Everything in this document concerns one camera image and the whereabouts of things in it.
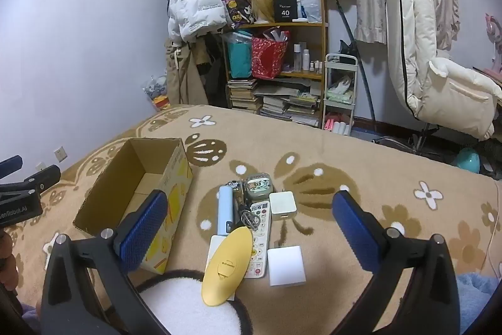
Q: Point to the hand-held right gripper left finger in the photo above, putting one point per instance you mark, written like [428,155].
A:
[143,231]

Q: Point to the blue cloth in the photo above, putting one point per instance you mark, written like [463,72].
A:
[474,299]

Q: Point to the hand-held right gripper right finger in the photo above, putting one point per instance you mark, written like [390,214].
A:
[353,231]

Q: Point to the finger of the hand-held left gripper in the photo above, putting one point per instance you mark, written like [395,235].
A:
[43,178]
[11,166]

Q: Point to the white cube charger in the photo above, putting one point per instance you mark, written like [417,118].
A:
[287,266]

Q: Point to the white rectangular device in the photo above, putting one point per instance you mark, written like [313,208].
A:
[215,246]

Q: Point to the dark hanging coat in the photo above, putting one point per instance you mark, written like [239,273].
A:
[213,84]

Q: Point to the white remote control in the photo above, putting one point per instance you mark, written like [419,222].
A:
[261,252]

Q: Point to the small white square adapter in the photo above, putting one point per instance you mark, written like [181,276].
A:
[281,206]

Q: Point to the teal round object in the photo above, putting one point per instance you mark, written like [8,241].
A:
[467,160]

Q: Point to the white cosmetic bottle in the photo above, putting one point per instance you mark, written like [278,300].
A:
[305,58]
[297,58]

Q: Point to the pink ornament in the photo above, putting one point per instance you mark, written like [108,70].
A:
[495,40]

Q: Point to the beige hanging coat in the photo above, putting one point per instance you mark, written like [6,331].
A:
[184,76]

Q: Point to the cardboard box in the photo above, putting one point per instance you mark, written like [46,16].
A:
[117,178]

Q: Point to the blonde wig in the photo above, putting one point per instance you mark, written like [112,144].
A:
[262,3]

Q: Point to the wooden shelf rack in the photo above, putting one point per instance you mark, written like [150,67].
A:
[325,44]

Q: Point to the teal bag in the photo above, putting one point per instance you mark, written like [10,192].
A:
[239,58]

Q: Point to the white trolley cart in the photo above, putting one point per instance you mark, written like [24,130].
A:
[355,91]

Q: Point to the yellow oval case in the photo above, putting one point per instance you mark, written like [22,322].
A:
[225,268]

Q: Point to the stack of books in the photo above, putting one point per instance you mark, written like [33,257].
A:
[243,95]

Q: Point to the red gift bag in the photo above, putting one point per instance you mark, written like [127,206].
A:
[268,58]

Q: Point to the light blue cylinder device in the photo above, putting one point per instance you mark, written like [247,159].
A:
[226,209]

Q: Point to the black box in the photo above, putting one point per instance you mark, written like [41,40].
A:
[285,9]

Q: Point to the bunch of black keys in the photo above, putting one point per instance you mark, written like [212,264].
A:
[245,219]

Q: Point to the small white wall socket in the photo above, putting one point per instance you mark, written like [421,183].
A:
[42,166]

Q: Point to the colourful cartoon bag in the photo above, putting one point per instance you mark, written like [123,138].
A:
[235,5]

